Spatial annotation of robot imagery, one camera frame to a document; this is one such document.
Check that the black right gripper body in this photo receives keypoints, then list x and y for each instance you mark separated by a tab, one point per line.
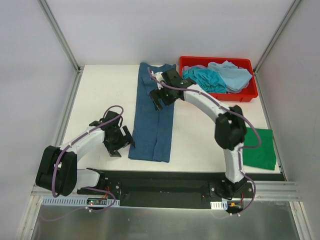
160	95

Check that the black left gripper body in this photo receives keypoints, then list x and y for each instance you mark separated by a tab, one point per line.
121	143

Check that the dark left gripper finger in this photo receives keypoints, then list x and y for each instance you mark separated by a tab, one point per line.
128	137
114	153

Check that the dark blue t shirt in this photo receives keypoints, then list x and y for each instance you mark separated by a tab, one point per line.
152	129

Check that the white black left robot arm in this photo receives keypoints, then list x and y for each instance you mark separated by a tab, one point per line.
58	170

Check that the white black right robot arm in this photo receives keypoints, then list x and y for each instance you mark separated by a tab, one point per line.
229	133

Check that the teal crumpled t shirt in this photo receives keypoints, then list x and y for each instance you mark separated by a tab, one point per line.
209	80

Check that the lavender crumpled t shirt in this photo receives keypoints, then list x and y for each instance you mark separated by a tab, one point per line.
198	66

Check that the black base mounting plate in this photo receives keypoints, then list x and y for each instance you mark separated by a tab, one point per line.
151	189

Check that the light blue crumpled t shirt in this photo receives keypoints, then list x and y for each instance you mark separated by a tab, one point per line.
236	78

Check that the red plastic bin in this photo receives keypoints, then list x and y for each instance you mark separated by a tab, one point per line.
246	95

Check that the folded green t shirt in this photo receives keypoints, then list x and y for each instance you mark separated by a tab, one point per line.
263	157

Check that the left slotted cable duct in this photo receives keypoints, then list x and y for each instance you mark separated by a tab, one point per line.
79	202

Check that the slotted cable duct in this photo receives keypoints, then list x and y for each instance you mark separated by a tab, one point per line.
79	202
219	205

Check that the right slotted cable duct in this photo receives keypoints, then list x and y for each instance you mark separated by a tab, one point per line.
219	205

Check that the left aluminium frame post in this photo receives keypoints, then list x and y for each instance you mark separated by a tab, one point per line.
59	34

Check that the aluminium frame post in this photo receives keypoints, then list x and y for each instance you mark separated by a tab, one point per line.
295	4
59	34

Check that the horizontal aluminium rail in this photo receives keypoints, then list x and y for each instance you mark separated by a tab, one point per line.
285	191

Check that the right aluminium frame post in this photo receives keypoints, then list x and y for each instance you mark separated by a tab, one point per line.
295	4

